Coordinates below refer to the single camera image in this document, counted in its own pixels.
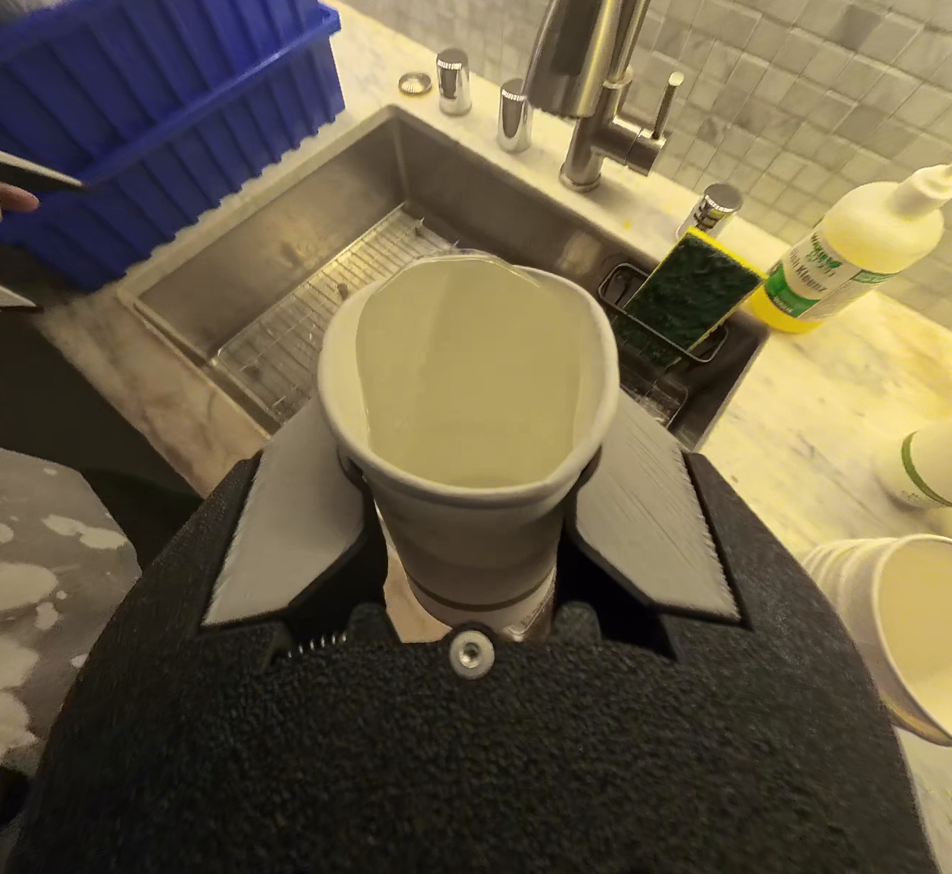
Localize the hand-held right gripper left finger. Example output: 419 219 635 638
201 398 389 650

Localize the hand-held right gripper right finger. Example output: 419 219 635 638
558 393 744 636

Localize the marble desk countertop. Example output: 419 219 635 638
33 0 952 874

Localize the dark base cabinet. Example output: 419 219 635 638
0 309 205 563

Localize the blue plastic crate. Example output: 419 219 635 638
0 0 321 179
0 4 345 291

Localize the person's grey mottled garment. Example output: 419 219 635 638
0 446 142 778

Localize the green and yellow sponge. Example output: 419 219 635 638
610 229 767 369

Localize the stainless steel sink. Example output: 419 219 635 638
118 104 771 451

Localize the chrome sink cap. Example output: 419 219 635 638
435 49 473 117
675 182 745 243
497 78 533 154

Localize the dish soap pump bottle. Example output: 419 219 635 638
747 164 952 334

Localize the steel kitchen faucet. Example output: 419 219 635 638
559 0 687 192

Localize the steel faucet spray head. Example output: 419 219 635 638
523 0 655 120

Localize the wire sink grid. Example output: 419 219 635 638
212 203 689 436

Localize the black wire sponge holder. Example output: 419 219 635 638
598 263 730 373

